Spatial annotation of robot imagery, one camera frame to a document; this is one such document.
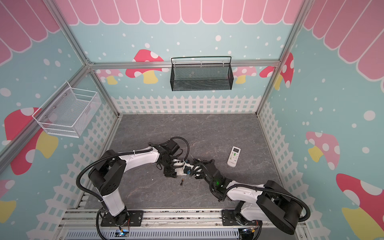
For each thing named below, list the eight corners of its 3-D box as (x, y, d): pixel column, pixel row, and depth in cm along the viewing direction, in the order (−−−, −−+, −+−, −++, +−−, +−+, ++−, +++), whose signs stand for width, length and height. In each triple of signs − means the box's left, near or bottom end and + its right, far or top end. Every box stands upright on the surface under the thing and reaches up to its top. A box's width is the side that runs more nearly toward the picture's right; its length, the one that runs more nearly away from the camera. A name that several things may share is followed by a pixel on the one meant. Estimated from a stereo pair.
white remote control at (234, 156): (225, 164, 95) (226, 163, 94) (232, 146, 104) (232, 144, 102) (235, 168, 94) (236, 167, 92) (241, 149, 102) (241, 148, 100)
